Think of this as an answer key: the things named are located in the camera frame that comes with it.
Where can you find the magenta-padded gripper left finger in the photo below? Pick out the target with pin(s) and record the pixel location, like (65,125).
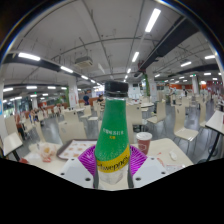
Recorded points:
(76,172)

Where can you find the green drink bottle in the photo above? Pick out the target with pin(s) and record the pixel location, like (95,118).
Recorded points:
(112,133)

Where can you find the crumpled white tissue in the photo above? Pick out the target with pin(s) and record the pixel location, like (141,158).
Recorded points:
(172,155)

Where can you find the person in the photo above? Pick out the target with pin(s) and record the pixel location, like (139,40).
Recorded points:
(100,99)
(86,100)

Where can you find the clear plastic food bag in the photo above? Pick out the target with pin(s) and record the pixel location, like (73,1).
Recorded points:
(47,151)

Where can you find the dark food tray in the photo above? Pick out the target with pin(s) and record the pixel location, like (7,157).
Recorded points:
(75,149)

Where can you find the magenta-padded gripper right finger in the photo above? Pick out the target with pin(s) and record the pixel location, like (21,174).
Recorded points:
(148,171)

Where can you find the ceiling lights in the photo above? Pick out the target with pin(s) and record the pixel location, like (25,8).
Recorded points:
(152,20)

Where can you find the beige chairs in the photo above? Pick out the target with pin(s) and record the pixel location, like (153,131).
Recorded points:
(71,131)

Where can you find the ceiling air conditioner unit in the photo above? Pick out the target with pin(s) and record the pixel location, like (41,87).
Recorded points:
(84,62)

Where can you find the red paper cup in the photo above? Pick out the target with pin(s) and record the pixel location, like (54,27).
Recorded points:
(144,143)

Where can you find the white side table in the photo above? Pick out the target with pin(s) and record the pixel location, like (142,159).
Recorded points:
(216,121)
(11,141)

